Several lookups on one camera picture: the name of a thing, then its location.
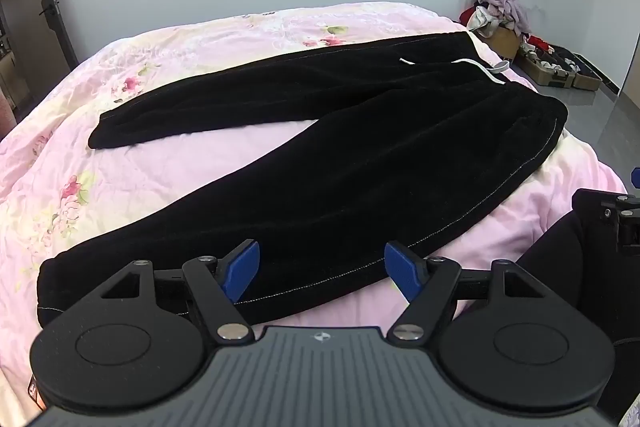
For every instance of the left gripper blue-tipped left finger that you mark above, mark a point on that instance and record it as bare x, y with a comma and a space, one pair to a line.
215, 285

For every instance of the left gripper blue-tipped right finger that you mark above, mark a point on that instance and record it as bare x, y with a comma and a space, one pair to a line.
429, 286

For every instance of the black velvet pants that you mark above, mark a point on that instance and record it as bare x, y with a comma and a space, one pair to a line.
406, 139

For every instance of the open box of shoes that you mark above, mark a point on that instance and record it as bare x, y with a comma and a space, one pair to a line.
556, 67

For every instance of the pink floral bed quilt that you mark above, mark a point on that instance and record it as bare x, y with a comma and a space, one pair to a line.
539, 337

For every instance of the brown cardboard box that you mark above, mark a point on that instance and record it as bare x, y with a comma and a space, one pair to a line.
504, 42

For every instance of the pile of clothes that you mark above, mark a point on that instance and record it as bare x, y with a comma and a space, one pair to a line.
485, 17

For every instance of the dark wooden door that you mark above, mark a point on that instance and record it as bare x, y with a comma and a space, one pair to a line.
41, 53

